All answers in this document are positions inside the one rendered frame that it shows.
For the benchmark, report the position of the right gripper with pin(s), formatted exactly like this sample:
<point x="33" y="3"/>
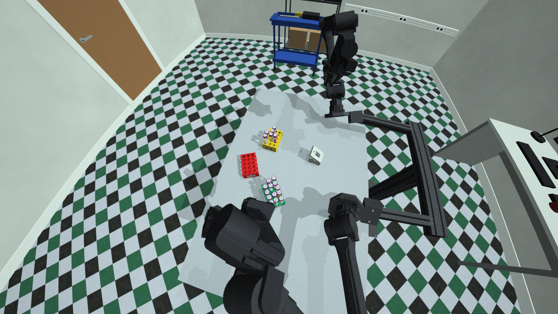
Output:
<point x="329" y="72"/>

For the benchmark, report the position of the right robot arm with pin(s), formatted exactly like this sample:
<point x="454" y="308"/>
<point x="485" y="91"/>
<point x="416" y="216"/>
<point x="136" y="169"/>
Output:
<point x="344" y="25"/>

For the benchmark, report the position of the red tube rack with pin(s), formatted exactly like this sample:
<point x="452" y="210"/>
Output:
<point x="249" y="165"/>

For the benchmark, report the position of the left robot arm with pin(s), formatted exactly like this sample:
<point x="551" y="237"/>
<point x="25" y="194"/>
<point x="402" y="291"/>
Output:
<point x="257" y="286"/>

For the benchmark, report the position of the yellow tube rack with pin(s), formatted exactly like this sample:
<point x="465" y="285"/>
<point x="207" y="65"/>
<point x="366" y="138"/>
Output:
<point x="271" y="145"/>

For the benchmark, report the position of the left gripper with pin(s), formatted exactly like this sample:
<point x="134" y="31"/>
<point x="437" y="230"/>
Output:
<point x="266" y="208"/>

